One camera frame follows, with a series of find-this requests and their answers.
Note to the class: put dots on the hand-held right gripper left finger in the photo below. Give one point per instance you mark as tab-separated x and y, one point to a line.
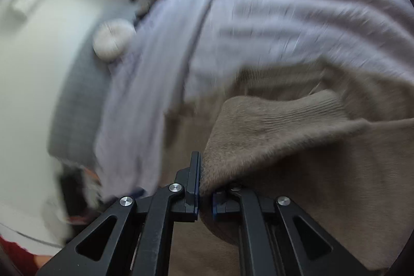
194	192

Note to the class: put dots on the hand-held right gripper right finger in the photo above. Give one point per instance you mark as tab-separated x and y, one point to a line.
217	206

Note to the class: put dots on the brown fuzzy sweater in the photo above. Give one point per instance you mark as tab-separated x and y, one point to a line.
275	140

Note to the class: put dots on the red cloth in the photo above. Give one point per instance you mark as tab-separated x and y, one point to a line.
16	256

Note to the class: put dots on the grey quilted headboard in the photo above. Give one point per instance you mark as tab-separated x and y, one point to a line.
77	108

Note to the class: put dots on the round white cushion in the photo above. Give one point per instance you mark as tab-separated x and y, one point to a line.
111	40

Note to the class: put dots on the lilac embossed blanket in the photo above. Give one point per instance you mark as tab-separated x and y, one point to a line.
275	11

